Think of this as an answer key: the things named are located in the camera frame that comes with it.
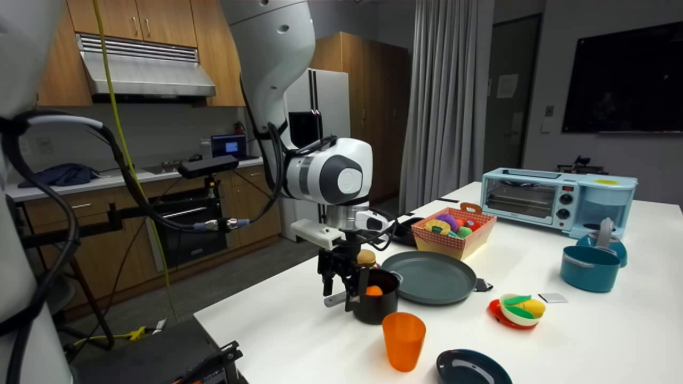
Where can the teal pot with lid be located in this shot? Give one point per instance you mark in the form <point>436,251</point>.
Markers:
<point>593,261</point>

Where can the colourful toy food on red plate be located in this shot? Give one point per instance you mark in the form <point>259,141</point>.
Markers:
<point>518,311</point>

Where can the black camera on stand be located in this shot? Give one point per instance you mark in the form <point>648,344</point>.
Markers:
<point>206,168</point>

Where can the small blue screen monitor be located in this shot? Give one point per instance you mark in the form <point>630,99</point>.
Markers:
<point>228,145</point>

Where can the gray plate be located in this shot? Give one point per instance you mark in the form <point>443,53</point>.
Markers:
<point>432,279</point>

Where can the light blue toaster oven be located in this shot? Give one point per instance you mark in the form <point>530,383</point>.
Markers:
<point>572,204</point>

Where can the gray curtain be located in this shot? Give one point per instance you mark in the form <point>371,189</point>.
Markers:
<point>447,113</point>

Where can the dark frying pan gray handle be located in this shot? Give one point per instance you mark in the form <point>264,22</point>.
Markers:
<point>471,367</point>

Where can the orange toy carrot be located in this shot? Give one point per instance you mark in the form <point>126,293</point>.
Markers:
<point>373,290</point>

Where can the toy burger on teal coaster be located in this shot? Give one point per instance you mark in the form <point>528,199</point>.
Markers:
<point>366,258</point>

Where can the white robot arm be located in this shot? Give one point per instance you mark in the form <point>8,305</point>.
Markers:
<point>275,43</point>

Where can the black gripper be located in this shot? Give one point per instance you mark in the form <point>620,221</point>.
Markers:
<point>335,234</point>

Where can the red toy food basket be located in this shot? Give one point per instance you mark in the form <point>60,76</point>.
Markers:
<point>453,231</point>

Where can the black built-in oven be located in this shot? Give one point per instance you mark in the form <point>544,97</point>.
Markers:
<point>176,248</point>

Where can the steel range hood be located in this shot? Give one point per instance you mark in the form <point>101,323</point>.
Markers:
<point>144,70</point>

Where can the orange plastic cup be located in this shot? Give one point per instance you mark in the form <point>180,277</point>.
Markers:
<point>404,335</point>

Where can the black wall television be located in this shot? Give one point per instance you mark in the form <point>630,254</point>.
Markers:
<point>629,82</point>

